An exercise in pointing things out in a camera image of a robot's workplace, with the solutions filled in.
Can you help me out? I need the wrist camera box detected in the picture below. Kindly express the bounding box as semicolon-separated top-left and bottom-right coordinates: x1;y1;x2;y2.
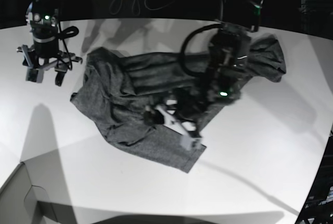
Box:
180;135;202;151
25;68;44;83

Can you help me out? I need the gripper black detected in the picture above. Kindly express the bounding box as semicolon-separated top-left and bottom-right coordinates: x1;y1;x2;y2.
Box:
143;88;216;136
16;43;83;87

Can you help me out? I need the dark grey t-shirt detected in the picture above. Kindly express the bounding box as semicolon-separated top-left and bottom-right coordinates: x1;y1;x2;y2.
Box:
69;34;287;174

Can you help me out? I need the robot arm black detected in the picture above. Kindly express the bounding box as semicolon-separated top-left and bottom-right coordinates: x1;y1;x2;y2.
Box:
144;21;259;137
17;0;83;86

